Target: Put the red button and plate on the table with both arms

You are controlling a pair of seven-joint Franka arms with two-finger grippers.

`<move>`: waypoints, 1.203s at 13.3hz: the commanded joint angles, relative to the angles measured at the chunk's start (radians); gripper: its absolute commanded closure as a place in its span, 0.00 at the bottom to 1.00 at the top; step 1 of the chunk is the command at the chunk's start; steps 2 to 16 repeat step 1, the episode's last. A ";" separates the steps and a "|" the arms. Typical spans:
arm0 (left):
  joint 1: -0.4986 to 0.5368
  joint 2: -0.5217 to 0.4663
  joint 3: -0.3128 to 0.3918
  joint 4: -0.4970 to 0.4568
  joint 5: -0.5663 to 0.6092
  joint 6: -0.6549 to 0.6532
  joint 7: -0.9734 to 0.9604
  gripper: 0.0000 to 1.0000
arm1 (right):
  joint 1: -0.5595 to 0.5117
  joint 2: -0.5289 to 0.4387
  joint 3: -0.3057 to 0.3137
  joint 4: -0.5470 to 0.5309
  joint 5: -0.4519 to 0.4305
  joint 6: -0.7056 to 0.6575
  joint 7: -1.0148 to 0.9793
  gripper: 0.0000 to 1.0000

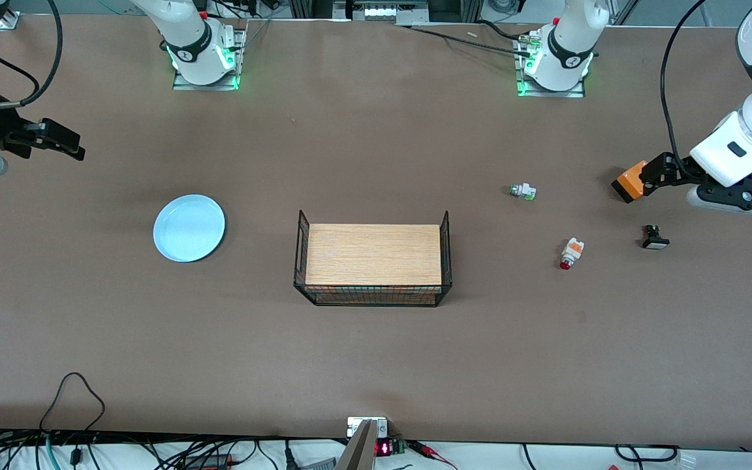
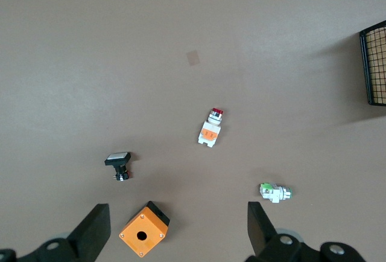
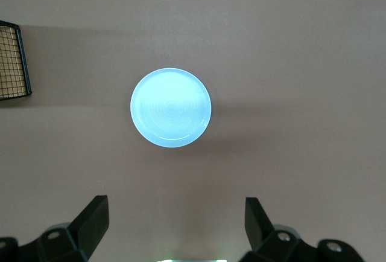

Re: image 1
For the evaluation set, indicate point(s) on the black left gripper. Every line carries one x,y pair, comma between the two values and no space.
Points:
669,171

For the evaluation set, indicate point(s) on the red push button switch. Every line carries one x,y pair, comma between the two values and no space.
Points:
572,251

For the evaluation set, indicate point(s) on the light blue round plate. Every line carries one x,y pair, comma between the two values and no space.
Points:
189,228

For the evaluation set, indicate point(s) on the wooden board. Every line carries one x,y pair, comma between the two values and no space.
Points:
373,254

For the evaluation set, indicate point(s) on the silver control device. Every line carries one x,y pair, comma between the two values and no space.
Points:
379,10

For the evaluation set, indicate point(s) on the black power adapter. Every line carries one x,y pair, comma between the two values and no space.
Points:
209,461

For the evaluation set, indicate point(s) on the red clip leads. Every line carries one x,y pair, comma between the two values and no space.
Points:
431,452

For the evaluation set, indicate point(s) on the red led display module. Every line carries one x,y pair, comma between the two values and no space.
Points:
386,448

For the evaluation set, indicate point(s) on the orange button enclosure box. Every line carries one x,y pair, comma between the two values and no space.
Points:
629,183

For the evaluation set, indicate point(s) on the black push button switch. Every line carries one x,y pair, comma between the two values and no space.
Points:
655,240

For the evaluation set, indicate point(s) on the aluminium corner bracket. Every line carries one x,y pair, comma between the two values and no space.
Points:
9,21

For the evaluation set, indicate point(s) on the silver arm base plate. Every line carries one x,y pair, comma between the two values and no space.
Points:
552,93
206,83

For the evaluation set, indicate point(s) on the green push button switch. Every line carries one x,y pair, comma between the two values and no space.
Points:
523,191

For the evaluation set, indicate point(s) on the silver mounting bracket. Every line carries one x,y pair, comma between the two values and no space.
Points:
356,425

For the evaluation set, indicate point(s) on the grey camera pole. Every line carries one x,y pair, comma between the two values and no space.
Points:
360,450

